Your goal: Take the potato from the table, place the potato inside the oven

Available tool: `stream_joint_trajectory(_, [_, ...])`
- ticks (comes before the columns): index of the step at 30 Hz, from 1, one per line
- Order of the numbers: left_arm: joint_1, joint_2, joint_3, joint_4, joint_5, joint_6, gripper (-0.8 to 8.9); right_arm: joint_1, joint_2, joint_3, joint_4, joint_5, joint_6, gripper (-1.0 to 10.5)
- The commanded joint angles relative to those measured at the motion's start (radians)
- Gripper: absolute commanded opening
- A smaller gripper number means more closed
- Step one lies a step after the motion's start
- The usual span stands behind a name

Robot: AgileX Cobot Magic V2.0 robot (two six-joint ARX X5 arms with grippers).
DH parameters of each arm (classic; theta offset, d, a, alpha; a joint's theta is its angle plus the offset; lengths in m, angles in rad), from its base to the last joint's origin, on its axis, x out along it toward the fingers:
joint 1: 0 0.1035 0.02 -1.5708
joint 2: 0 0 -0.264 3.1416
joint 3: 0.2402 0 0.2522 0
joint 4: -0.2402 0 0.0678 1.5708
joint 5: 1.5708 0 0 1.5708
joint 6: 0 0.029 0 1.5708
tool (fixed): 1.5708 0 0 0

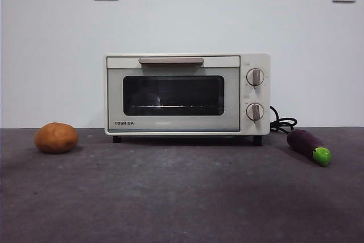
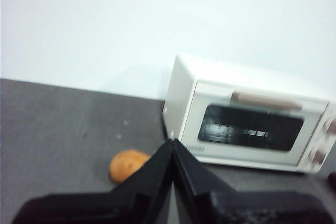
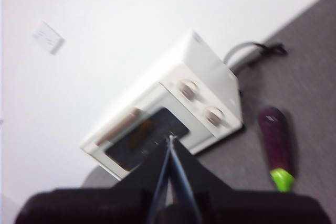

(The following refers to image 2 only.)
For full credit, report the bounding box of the beige temperature oven knob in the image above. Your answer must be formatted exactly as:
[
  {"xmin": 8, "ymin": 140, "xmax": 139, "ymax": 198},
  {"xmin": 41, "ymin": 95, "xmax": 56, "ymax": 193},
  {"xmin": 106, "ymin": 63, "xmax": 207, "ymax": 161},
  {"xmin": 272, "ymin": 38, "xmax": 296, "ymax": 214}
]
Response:
[{"xmin": 324, "ymin": 118, "xmax": 336, "ymax": 135}]

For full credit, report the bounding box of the beige timer oven knob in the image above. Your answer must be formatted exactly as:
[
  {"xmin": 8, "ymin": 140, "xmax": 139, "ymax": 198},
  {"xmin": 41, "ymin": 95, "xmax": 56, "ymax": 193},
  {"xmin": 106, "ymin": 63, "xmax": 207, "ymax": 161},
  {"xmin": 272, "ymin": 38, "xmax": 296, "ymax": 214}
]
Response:
[{"xmin": 308, "ymin": 146, "xmax": 329, "ymax": 166}]

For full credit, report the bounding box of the white glass oven door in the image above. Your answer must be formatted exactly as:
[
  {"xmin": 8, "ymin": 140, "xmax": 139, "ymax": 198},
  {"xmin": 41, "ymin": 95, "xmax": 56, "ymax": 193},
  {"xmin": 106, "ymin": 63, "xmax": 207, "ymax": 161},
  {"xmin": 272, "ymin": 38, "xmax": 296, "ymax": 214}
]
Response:
[{"xmin": 180, "ymin": 79, "xmax": 330, "ymax": 167}]

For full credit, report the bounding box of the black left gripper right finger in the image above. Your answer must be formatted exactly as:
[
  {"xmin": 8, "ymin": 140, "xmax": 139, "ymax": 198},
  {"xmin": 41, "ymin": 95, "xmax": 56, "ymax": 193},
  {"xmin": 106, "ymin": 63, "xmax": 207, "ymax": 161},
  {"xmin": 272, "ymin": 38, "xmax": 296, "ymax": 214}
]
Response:
[{"xmin": 172, "ymin": 140, "xmax": 336, "ymax": 224}]

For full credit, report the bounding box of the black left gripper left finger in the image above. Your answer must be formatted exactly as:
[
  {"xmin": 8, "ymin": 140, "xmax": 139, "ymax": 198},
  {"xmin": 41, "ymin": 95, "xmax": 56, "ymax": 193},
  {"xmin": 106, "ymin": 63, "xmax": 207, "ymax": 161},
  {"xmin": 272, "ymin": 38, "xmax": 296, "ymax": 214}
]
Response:
[{"xmin": 12, "ymin": 138, "xmax": 176, "ymax": 224}]

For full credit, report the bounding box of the white toaster oven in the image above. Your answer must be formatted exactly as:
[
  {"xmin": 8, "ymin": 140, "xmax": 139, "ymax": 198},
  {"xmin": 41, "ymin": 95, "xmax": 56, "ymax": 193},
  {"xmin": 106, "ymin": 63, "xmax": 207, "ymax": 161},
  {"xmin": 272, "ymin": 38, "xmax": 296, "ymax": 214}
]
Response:
[{"xmin": 162, "ymin": 54, "xmax": 336, "ymax": 174}]

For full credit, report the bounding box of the brown potato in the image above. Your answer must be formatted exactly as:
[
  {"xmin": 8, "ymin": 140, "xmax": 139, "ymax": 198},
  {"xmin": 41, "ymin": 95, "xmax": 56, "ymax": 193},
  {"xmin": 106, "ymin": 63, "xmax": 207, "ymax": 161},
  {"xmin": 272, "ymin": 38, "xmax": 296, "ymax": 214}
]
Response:
[{"xmin": 109, "ymin": 150, "xmax": 151, "ymax": 184}]

